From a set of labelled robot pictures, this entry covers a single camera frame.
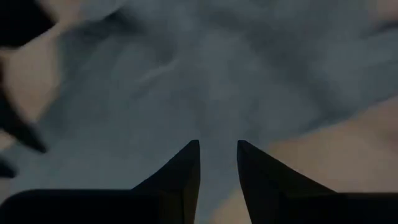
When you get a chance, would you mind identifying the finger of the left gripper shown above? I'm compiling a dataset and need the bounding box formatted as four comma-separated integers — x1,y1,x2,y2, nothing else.
0,70,48,154
0,157,18,180

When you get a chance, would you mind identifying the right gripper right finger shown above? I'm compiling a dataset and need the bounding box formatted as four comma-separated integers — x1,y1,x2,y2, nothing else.
236,139,336,224

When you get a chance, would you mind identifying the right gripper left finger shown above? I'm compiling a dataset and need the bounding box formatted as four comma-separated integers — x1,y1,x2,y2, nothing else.
132,139,201,224

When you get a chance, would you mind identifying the light grey garment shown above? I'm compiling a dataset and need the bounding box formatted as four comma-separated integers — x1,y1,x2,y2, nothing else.
12,0,398,224

